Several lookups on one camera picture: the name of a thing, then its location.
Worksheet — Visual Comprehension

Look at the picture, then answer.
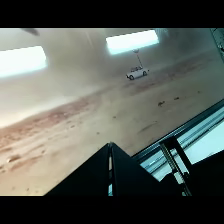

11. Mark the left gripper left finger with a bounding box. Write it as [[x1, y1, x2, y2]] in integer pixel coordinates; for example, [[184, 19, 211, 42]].
[[44, 142, 111, 197]]

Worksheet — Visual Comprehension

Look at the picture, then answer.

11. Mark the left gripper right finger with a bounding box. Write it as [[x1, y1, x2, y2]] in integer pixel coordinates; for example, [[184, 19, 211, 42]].
[[111, 142, 174, 197]]

